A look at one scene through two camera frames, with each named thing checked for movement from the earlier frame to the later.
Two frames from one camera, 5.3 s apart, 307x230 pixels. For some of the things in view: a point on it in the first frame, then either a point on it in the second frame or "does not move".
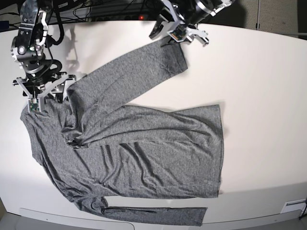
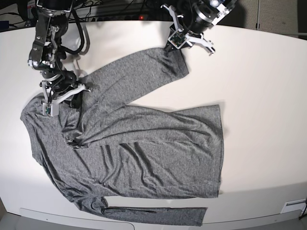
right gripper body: (192, 12) -> (197, 17)
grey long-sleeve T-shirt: (93, 148) does not move
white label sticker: (294, 205) does not move
